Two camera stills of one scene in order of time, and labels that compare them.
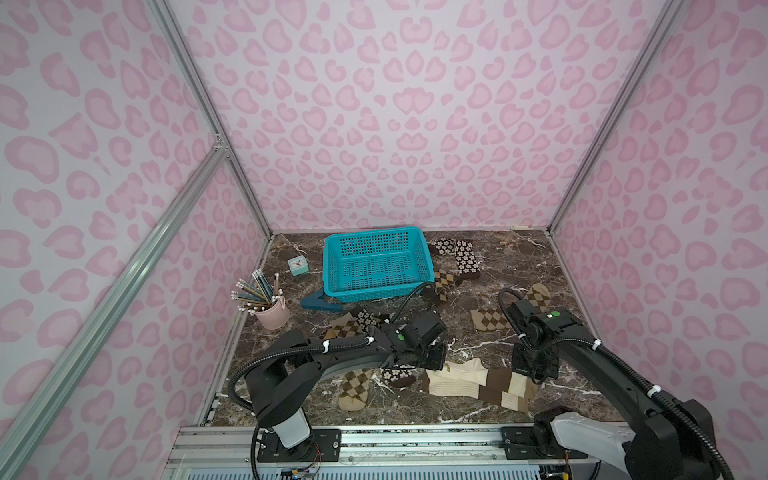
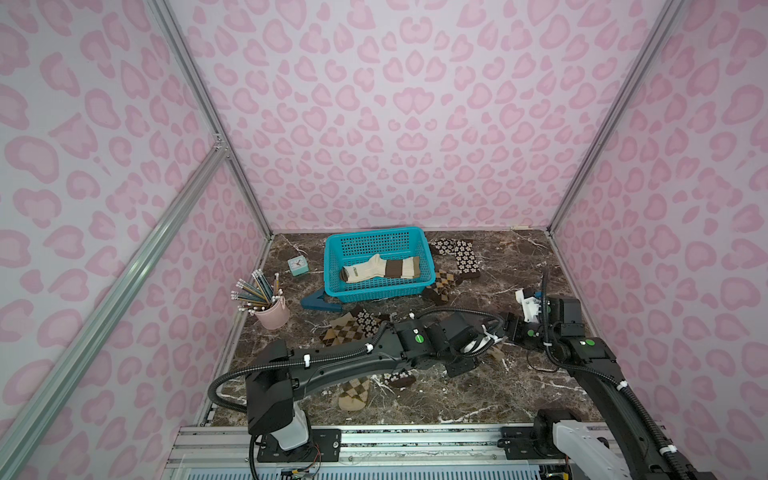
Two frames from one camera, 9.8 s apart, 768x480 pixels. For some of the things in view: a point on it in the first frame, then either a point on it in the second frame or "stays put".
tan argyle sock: (496, 318) → (496, 352)
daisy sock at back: (464, 253) stays put
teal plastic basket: (368, 265) stays put
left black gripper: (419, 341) → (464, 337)
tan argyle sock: (356, 383) stays put
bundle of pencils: (258, 297) stays put
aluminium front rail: (388, 453) stays put
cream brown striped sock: (462, 378) → (377, 267)
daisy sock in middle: (395, 375) stays put
